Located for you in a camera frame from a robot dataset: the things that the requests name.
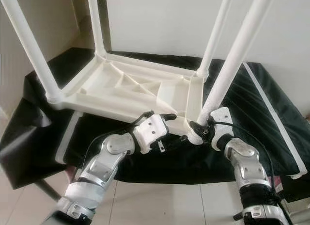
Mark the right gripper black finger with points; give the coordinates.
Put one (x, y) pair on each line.
(196, 129)

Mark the white plastic table leg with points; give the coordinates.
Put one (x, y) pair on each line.
(237, 55)
(97, 24)
(31, 50)
(217, 33)

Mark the black metal stand leg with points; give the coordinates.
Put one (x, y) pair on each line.
(239, 216)
(48, 188)

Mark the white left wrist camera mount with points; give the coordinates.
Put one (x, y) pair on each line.
(150, 132)

